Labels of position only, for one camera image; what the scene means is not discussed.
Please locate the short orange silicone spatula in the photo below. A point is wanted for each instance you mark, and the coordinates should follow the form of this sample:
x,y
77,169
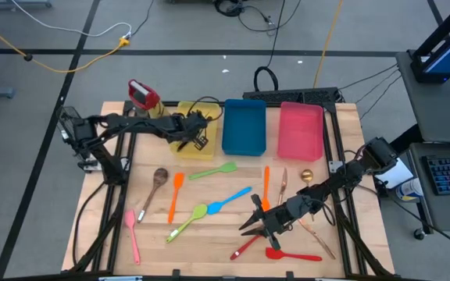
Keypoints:
x,y
266,181

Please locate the pink plastic bin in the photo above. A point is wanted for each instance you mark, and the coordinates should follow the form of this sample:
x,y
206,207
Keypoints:
x,y
299,130

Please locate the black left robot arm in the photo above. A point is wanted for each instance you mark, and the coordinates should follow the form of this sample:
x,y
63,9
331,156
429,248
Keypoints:
x,y
139,123

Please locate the black mesh control box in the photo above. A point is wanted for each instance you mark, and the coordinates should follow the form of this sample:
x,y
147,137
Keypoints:
x,y
66,115

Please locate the white paper sheet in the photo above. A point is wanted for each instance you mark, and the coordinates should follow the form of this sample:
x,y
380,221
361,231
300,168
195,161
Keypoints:
x,y
398,175

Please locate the black power strip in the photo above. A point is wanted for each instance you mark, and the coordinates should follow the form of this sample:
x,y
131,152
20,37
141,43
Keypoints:
x,y
287,95

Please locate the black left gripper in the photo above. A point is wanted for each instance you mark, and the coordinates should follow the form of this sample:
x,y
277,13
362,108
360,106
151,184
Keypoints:
x,y
188,126

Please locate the yellow plastic bin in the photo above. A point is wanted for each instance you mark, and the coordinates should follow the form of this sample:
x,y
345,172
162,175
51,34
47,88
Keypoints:
x,y
193,155

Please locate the grey equipment cart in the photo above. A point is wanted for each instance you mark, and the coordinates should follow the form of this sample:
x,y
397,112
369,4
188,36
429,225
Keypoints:
x,y
436,109

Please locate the red silicone spoon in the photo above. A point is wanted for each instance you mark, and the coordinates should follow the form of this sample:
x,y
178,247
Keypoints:
x,y
244,247

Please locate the grey trolley base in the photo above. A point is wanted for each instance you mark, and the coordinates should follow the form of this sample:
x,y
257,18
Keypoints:
x,y
14,4

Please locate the green silicone spoon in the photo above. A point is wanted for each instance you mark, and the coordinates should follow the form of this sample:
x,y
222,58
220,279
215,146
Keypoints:
x,y
199,212

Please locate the green silicone spatula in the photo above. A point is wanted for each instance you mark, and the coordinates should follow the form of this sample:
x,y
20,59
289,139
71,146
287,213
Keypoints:
x,y
209,172

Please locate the pink silicone spatula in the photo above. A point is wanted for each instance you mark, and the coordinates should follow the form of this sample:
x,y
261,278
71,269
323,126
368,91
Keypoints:
x,y
130,219

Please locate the gold metal spoon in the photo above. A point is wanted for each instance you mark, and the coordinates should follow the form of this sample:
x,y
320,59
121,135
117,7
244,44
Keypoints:
x,y
307,175

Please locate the red silicone spatula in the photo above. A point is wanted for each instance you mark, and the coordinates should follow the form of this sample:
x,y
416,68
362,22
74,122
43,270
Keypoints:
x,y
273,253

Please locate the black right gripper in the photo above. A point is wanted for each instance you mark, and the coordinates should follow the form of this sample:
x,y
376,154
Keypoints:
x,y
277,218

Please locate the black caster wheel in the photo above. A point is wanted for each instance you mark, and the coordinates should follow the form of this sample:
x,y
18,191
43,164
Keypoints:
x,y
419,234

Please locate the black aluminium table frame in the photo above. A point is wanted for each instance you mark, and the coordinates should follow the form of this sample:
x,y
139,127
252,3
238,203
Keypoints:
x,y
113,253

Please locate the brown wooden spoon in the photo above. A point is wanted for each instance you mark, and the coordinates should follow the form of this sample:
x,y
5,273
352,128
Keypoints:
x,y
159,177

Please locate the blue plastic bin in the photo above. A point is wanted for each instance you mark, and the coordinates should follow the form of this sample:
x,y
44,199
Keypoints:
x,y
244,129

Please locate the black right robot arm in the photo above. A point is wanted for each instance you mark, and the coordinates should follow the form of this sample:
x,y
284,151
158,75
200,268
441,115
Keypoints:
x,y
346,175

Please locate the white and blue can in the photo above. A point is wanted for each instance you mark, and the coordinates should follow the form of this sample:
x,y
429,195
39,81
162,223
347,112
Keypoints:
x,y
408,190

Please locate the long orange silicone spatula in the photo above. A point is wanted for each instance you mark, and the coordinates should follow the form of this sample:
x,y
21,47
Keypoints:
x,y
178,181

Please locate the blue silicone spatula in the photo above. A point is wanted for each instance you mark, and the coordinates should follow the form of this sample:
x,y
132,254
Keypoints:
x,y
225,203

